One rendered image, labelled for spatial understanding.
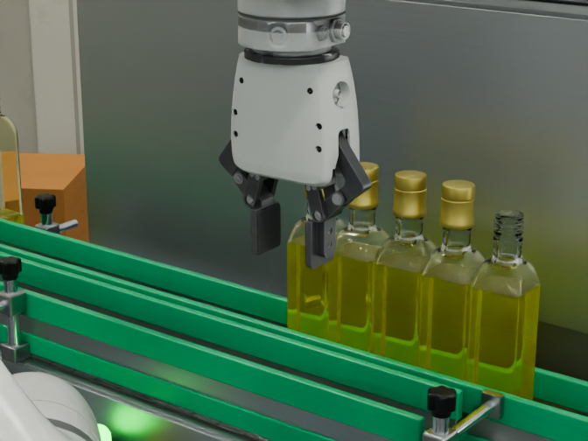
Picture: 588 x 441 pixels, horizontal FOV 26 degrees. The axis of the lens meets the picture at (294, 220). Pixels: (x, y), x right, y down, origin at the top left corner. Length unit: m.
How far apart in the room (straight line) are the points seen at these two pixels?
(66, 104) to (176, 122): 2.90
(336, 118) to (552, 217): 0.47
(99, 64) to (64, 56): 2.77
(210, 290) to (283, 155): 0.61
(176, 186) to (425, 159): 0.43
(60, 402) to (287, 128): 0.30
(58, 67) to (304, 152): 3.63
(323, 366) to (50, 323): 0.36
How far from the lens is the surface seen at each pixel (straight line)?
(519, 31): 1.38
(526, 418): 1.30
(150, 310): 1.54
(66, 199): 3.54
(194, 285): 1.61
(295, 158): 1.00
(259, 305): 1.55
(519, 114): 1.39
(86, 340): 1.53
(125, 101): 1.79
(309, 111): 0.98
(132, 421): 1.49
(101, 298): 1.60
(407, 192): 1.32
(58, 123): 4.65
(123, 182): 1.83
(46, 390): 1.10
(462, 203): 1.29
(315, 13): 0.97
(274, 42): 0.97
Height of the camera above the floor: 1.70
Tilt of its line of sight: 18 degrees down
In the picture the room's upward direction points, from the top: straight up
